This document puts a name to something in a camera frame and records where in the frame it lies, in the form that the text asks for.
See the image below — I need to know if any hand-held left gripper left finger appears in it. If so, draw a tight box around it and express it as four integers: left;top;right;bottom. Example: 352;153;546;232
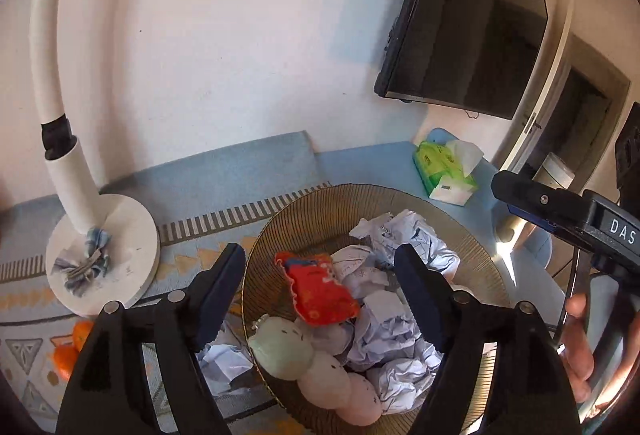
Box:
55;242;248;435

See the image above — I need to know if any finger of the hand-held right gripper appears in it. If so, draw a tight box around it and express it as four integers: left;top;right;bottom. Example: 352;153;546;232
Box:
491;170;596;246

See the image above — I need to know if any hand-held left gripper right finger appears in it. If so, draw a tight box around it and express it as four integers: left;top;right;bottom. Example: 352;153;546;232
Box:
393;245;583;435

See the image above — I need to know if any large white paper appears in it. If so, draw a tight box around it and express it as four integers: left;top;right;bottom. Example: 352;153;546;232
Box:
347;290;443;371

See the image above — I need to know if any red snack packet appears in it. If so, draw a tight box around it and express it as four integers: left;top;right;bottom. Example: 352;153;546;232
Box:
274;251;362;327

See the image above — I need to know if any person's right hand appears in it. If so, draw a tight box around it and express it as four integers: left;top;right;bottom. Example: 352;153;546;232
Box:
556;292;597;403

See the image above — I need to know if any crumpled lined white paper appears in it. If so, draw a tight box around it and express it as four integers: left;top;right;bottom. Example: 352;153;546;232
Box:
349;210;436;266

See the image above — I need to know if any green plush ball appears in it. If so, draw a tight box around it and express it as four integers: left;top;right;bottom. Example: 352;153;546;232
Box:
248;316;316;382

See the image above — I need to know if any green tissue pack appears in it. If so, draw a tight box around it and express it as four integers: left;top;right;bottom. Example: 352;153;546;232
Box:
412;139;485;207

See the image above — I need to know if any pink plush ball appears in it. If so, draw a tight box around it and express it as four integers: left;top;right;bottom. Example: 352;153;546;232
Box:
335;372;383;427

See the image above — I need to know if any white plush ball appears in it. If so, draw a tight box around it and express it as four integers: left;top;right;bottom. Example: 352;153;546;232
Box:
298;350;352;411

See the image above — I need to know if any blue crumpled wad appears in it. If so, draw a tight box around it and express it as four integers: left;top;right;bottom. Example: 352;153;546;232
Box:
52;227;112;298

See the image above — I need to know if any orange fruit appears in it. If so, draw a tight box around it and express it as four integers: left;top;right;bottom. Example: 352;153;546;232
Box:
54;345;81;383
72;320;96;351

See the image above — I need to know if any black flat television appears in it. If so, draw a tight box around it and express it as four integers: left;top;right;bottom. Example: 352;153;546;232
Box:
374;0;548;120

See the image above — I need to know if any white door frame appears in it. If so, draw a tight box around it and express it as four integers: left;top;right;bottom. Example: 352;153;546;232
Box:
500;0;631;196

